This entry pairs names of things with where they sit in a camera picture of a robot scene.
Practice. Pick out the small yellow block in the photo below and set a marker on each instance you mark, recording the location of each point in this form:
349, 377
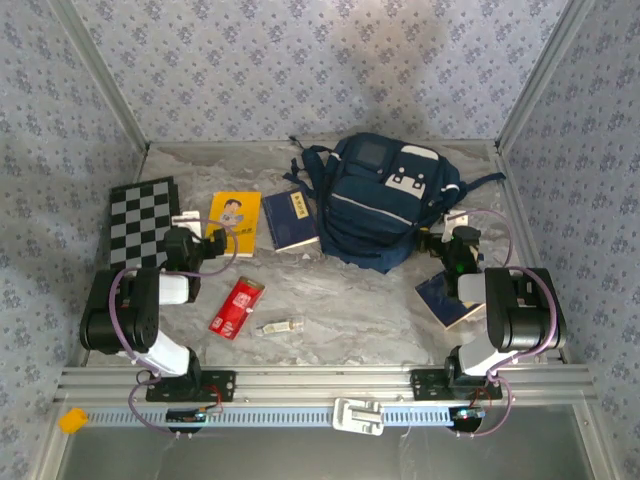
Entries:
72, 420

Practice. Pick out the navy blue backpack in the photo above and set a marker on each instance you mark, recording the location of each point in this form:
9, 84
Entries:
370, 210

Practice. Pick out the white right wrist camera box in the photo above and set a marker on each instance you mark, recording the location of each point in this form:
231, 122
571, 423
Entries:
456, 218

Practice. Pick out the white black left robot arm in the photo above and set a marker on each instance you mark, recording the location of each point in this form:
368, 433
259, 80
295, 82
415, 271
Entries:
125, 320

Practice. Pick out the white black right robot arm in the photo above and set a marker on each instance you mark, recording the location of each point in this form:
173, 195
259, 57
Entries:
520, 310

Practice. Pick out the clear plastic small case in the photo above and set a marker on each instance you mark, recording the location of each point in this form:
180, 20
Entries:
277, 327

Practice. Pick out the navy blue book white label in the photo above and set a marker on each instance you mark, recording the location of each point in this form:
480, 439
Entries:
290, 220

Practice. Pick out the black grey chessboard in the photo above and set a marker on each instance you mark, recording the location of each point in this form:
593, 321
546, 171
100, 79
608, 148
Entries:
135, 220

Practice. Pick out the red packet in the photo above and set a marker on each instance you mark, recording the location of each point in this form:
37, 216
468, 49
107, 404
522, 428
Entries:
235, 310

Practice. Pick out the aluminium frame post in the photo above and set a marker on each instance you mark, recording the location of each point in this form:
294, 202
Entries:
110, 85
539, 75

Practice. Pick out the navy blue plain book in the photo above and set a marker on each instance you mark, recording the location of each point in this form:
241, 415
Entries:
440, 300

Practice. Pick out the white plastic bracket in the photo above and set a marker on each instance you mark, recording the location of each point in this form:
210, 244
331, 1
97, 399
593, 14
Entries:
357, 415

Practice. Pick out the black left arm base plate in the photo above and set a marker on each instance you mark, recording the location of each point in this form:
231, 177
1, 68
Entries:
220, 387

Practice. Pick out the aluminium mounting rail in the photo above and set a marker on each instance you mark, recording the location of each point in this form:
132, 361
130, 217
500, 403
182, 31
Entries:
320, 382

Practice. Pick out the yellow cartoon boy book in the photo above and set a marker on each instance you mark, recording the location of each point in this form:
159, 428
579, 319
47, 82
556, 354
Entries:
240, 215

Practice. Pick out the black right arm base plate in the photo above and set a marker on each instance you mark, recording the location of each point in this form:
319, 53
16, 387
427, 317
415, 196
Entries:
425, 385

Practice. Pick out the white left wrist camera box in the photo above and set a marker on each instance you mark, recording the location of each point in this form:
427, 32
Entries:
185, 218

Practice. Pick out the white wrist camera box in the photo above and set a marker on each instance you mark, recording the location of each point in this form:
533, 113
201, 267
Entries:
185, 218
456, 218

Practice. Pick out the aluminium table side rail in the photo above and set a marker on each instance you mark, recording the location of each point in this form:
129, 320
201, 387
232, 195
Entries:
521, 215

